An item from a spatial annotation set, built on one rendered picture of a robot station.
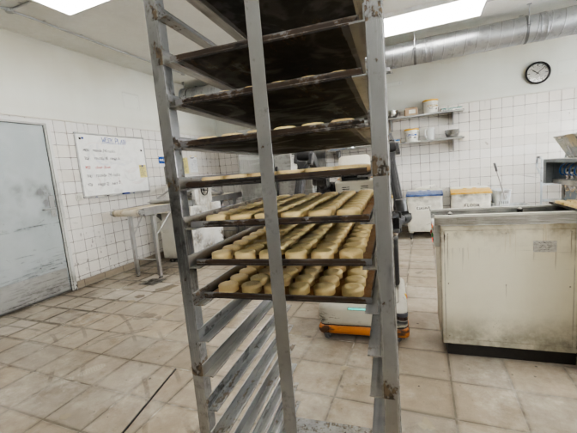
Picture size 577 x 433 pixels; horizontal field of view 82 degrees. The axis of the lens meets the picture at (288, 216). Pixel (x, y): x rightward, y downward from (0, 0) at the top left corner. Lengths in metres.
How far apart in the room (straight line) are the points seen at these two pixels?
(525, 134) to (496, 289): 4.30
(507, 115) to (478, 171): 0.92
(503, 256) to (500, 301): 0.28
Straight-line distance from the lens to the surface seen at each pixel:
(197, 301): 0.84
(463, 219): 2.22
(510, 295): 2.37
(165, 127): 0.80
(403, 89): 6.32
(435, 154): 6.20
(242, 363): 1.10
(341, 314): 2.48
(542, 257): 2.34
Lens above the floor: 1.24
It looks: 8 degrees down
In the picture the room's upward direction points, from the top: 5 degrees counter-clockwise
